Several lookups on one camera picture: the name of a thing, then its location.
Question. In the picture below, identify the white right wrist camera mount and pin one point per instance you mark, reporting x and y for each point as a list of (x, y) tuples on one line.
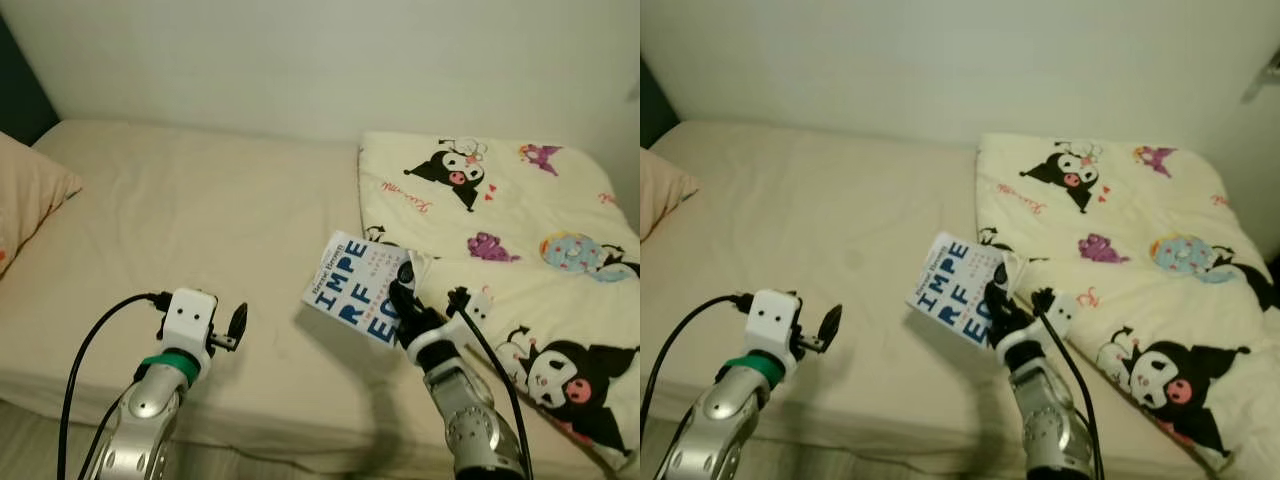
[(478, 307), (1063, 310)]

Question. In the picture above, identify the white book with blue letters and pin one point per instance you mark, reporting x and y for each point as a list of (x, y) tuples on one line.
[(950, 290), (345, 290)]

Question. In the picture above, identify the cream cartoon print quilt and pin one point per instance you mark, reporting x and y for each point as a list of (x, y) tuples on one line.
[(1160, 200), (540, 200)]

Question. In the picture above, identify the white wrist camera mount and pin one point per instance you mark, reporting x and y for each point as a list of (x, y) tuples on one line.
[(1063, 310), (778, 315), (478, 307), (190, 315)]

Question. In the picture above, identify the dark green upholstered headboard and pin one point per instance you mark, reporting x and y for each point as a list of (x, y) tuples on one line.
[(20, 100), (648, 110)]

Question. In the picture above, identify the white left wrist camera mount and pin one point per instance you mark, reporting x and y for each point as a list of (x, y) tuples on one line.
[(190, 315), (778, 315)]

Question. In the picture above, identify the pink pillow with coloured dots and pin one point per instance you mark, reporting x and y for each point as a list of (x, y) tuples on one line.
[(660, 195), (30, 200)]

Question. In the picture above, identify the bed with beige sheet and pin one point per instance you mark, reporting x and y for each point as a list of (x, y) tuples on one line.
[(820, 220), (200, 220)]

